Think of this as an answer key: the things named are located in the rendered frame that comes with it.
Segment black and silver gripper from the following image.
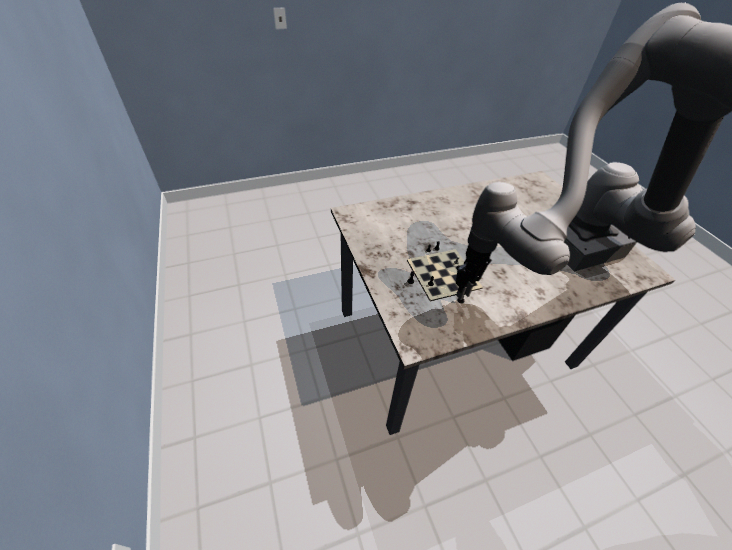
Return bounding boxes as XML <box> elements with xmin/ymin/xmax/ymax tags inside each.
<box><xmin>456</xmin><ymin>245</ymin><xmax>492</xmax><ymax>300</ymax></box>

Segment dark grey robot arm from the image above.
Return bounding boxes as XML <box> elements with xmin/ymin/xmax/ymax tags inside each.
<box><xmin>467</xmin><ymin>3</ymin><xmax>732</xmax><ymax>275</ymax></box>

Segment black and cream chessboard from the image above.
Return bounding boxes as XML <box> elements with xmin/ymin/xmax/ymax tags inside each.
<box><xmin>407</xmin><ymin>249</ymin><xmax>464</xmax><ymax>301</ymax></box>

